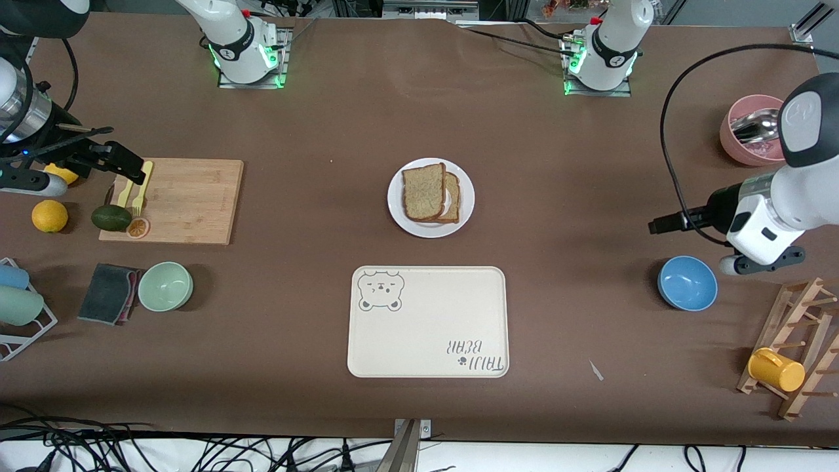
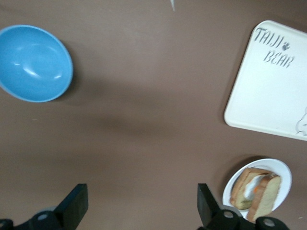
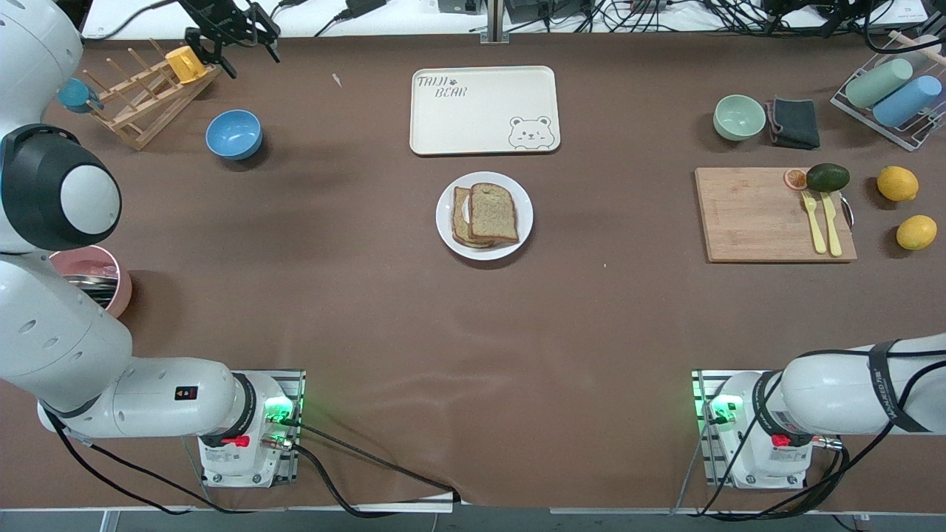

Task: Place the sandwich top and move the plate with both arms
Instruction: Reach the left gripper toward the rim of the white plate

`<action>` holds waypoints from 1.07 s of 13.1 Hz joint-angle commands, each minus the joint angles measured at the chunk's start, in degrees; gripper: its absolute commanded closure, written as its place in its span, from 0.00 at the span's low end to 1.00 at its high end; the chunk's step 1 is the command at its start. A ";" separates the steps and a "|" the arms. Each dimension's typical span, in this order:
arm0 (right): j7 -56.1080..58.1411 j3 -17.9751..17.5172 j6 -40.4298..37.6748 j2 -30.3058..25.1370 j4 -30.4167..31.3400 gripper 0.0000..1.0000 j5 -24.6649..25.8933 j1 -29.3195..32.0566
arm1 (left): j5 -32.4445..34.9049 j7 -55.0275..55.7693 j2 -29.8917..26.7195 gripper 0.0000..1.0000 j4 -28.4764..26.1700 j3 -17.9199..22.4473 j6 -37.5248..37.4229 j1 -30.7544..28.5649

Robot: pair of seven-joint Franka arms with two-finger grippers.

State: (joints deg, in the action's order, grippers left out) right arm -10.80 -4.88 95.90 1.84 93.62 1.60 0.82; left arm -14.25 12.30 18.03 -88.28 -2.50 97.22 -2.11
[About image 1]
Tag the toy bread slice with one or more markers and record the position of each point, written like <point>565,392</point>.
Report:
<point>455,196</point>
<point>423,191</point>

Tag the colourful toy pile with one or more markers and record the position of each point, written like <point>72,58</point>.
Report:
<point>564,5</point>

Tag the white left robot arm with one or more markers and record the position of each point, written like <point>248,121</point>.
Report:
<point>809,118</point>

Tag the white round plate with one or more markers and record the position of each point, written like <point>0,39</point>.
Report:
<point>396,196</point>

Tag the yellow toy lemon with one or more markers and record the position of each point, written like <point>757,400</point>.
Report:
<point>50,216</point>
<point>65,175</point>

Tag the yellow plastic knife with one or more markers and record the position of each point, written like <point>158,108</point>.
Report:
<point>124,195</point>

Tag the white tape scrap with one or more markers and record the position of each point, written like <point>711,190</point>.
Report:
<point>596,371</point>

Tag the cream bear print tray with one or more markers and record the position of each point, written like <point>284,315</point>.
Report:
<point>426,328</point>

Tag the dark grey cloth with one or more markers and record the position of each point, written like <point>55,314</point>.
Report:
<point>105,294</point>

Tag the blue bowl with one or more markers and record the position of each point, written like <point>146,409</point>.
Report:
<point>688,283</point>

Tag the green cup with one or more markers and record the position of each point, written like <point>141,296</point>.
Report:
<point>18,305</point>

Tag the wooden cup rack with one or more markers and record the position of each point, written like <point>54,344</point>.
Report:
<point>788,320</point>

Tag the toy orange slice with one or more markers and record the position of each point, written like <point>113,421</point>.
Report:
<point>138,229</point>

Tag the pink bowl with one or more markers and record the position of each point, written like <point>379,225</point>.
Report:
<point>741,151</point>

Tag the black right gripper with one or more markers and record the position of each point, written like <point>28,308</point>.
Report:
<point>60,144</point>

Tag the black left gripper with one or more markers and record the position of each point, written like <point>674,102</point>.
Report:
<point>716,204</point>

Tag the yellow mug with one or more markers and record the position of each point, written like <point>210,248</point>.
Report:
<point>780,372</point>

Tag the light green bowl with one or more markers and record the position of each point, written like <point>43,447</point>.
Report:
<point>164,286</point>

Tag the blue cup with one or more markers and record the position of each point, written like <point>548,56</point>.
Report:
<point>12,276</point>

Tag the aluminium corner profile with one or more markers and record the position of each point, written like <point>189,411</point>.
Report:
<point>803,33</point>

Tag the metal spoon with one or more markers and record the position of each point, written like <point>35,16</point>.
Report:
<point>757,124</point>

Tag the metal frame equipment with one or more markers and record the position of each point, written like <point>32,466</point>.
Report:
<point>426,8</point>

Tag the wooden cutting board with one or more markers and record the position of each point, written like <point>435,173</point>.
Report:
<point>196,196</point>

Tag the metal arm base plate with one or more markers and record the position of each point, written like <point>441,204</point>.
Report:
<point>249,86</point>
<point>600,94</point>

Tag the yellow plastic fork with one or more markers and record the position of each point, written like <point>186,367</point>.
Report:
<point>141,200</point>

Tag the green toy avocado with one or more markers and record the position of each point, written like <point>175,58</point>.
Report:
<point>110,217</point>

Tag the aluminium profile with bracket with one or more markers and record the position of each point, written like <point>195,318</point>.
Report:
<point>403,452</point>

